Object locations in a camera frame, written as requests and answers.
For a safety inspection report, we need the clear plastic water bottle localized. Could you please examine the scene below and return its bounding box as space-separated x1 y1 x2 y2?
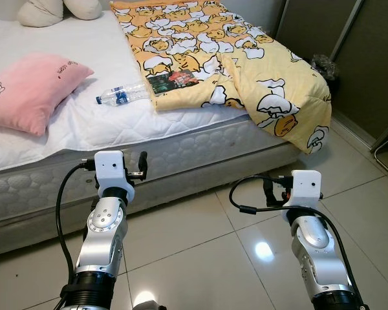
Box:
96 83 149 107

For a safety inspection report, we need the dark book with red print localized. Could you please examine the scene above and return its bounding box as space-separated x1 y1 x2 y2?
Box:
147 70 198 96

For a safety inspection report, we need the yellow cartoon egg blanket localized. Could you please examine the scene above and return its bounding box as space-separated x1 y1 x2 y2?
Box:
110 0 332 154

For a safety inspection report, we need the pink bunny pillow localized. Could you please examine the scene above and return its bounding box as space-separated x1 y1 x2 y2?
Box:
0 53 95 136

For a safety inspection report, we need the grey quilted mattress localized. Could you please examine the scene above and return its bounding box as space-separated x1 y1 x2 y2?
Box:
0 116 311 258

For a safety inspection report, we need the white quilted mattress pad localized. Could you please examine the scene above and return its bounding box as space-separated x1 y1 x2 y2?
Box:
0 9 272 175

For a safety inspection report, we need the black bin with plastic bag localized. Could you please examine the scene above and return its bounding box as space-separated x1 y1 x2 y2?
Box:
310 55 341 98

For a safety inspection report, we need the dark grey robot left leg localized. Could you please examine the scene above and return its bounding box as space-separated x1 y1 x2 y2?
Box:
133 300 166 310

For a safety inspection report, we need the dark grey wardrobe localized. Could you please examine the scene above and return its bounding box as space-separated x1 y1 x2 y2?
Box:
275 0 388 140

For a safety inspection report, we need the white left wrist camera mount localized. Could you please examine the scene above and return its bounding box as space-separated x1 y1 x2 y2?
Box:
94 150 136 198

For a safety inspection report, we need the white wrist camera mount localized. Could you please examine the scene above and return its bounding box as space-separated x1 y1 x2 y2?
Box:
94 150 136 198
283 170 323 214

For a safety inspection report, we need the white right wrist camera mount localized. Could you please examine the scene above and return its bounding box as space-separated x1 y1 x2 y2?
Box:
283 170 323 214

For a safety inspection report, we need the black metal frame chair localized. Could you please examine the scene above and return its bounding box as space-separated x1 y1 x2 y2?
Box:
371 129 388 185

